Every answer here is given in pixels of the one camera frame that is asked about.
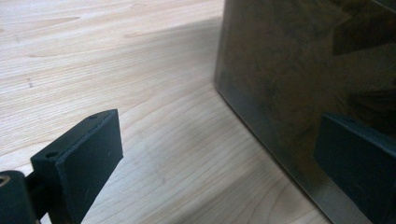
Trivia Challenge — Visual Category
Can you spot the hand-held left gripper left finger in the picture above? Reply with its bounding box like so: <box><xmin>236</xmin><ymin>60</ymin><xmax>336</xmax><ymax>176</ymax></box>
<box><xmin>30</xmin><ymin>108</ymin><xmax>124</xmax><ymax>224</ymax></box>

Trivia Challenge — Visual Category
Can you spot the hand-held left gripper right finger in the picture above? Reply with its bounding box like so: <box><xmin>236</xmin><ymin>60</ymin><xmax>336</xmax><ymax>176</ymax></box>
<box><xmin>312</xmin><ymin>112</ymin><xmax>396</xmax><ymax>224</ymax></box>

